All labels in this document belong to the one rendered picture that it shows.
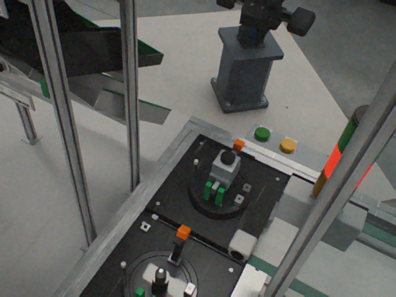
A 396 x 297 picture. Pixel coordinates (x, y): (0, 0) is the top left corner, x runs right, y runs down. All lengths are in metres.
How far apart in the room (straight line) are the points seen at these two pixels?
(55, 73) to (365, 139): 0.38
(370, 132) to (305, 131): 0.80
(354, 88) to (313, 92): 1.53
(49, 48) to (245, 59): 0.67
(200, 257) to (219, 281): 0.06
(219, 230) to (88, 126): 0.51
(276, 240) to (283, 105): 0.50
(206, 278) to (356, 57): 2.56
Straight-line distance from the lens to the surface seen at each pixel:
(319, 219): 0.61
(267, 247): 0.95
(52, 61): 0.57
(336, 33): 3.38
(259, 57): 1.14
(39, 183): 1.10
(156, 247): 0.86
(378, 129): 0.48
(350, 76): 3.01
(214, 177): 0.85
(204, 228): 0.88
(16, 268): 1.00
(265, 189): 0.96
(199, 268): 0.84
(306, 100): 1.37
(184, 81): 1.34
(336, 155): 0.55
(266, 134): 1.07
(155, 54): 0.88
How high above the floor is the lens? 1.74
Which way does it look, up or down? 50 degrees down
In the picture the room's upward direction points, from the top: 9 degrees clockwise
